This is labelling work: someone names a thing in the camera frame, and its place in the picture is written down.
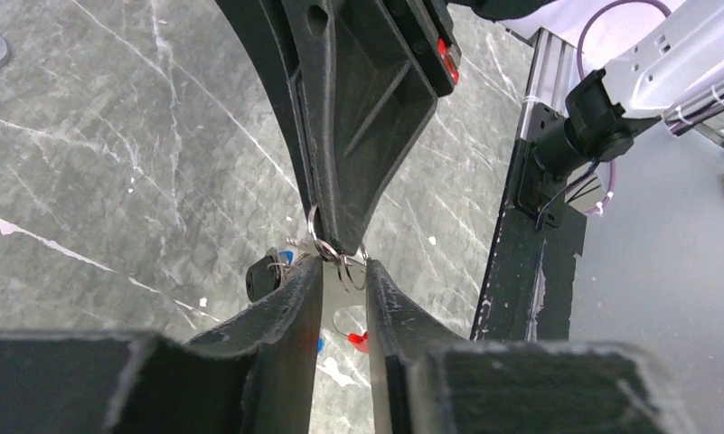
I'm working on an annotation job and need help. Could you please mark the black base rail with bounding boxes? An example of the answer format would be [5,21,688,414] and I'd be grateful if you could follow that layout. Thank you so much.
[470,139,587,341]

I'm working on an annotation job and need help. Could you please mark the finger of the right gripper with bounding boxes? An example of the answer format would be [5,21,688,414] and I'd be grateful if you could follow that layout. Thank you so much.
[216,0,312,213]
[284,0,461,254]

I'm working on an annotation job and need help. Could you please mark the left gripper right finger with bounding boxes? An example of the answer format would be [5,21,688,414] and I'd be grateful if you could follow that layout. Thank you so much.
[365,259,475,433]

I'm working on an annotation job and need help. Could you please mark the silver split ring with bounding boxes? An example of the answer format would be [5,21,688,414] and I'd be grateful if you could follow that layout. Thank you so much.
[306,204,344,265]

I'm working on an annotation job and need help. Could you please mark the aluminium frame rail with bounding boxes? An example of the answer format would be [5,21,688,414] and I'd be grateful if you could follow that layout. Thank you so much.
[517,28,580,141]

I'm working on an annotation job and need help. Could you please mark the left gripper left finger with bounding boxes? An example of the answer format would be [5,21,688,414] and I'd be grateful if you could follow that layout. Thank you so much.
[189,257,324,433]

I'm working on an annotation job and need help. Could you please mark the grey key holder red handle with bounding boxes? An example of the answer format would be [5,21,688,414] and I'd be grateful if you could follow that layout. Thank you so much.
[320,246,369,354]

